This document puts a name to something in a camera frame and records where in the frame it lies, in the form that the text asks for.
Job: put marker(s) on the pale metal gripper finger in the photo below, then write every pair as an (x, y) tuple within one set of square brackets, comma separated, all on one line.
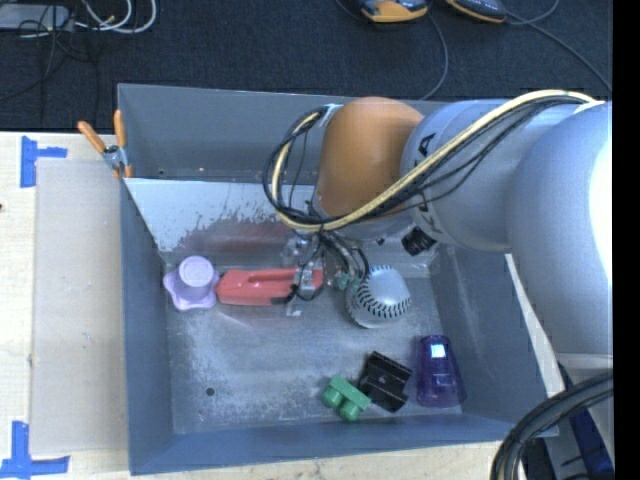
[(294, 308), (290, 253)]

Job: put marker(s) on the red-brown flat block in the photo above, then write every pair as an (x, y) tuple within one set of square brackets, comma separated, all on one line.
[(250, 288)]

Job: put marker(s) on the grey metal bin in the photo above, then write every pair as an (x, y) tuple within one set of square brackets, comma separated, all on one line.
[(260, 358)]

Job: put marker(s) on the silver ball with black stitching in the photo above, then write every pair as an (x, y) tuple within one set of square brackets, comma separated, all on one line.
[(380, 300)]

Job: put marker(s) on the lavender toy cup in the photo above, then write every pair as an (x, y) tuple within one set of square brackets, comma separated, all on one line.
[(192, 283)]

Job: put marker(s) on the green toy brick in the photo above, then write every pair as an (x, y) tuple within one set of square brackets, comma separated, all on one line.
[(347, 398)]

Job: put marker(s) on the black ribbed block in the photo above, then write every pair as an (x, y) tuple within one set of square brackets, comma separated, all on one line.
[(385, 380)]

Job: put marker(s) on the clear purple cup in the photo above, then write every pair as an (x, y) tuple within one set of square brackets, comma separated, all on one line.
[(439, 373)]

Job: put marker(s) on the pale flat board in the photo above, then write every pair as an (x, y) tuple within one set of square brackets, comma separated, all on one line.
[(75, 318)]

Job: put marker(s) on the black cylinder on white bracket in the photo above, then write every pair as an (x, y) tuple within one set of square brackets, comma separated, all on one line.
[(417, 242)]

